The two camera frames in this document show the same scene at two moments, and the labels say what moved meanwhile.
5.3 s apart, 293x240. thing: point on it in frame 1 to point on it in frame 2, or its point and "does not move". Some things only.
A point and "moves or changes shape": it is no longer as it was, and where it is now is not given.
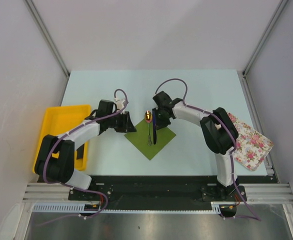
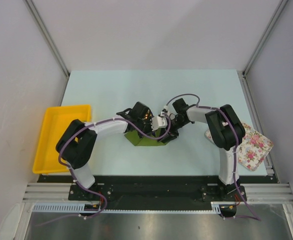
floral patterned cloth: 252,147 does not move
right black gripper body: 161,120 to 176,123
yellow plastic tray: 56,121 does not move
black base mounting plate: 124,193 does not move
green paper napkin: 140,138 moves or changes shape
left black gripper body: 116,122 to 144,125
